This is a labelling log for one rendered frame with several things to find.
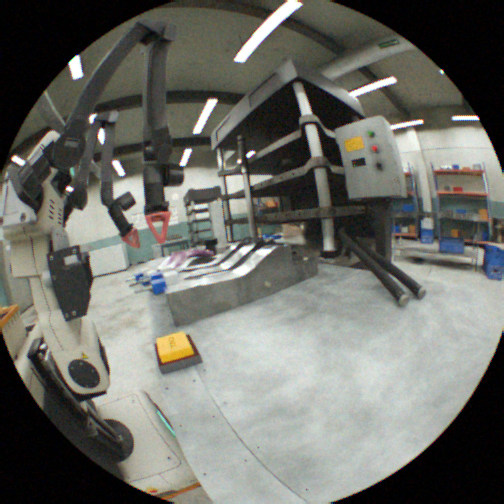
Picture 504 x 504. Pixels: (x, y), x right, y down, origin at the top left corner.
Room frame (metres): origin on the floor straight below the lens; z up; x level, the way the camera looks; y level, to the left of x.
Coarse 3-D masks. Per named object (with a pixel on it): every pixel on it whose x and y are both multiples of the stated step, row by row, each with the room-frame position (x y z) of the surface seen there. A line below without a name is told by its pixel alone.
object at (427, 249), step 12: (396, 216) 2.61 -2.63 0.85; (408, 216) 2.39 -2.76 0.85; (420, 216) 2.17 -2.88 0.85; (432, 216) 1.95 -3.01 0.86; (444, 216) 1.73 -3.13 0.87; (456, 216) 1.50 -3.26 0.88; (468, 216) 1.27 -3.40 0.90; (480, 216) 1.02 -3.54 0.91; (420, 252) 2.20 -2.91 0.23; (432, 252) 1.97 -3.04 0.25; (444, 252) 1.80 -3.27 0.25; (468, 252) 1.38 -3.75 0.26
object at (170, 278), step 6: (174, 270) 0.49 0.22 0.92; (168, 276) 0.44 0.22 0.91; (174, 276) 0.45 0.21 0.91; (156, 282) 0.44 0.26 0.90; (162, 282) 0.44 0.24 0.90; (168, 282) 0.44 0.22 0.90; (174, 282) 0.45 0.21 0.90; (144, 288) 0.42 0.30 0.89; (150, 288) 0.43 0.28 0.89; (156, 288) 0.43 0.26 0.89; (162, 288) 0.43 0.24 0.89
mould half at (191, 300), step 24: (264, 264) 0.52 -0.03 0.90; (288, 264) 0.56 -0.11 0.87; (312, 264) 0.62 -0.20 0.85; (168, 288) 0.42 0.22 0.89; (192, 288) 0.41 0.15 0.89; (216, 288) 0.44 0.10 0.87; (240, 288) 0.48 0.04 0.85; (264, 288) 0.51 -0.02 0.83; (192, 312) 0.41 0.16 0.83; (216, 312) 0.44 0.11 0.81
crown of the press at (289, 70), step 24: (288, 72) 0.85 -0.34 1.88; (312, 72) 0.89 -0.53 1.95; (264, 96) 1.07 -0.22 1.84; (288, 96) 1.03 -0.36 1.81; (312, 96) 1.01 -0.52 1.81; (336, 96) 0.98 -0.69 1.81; (240, 120) 1.36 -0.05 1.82; (264, 120) 1.38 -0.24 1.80; (288, 120) 1.40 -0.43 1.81; (336, 120) 1.35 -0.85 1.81; (216, 144) 1.81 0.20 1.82; (264, 144) 1.95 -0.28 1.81
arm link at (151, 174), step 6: (144, 168) 0.43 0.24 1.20; (150, 168) 0.43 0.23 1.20; (156, 168) 0.44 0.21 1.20; (162, 168) 0.48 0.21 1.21; (144, 174) 0.43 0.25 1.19; (150, 174) 0.43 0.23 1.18; (156, 174) 0.44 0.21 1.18; (162, 174) 0.47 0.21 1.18; (144, 180) 0.44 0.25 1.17; (150, 180) 0.43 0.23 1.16; (156, 180) 0.44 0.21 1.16; (162, 180) 0.46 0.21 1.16; (144, 186) 0.44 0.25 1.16
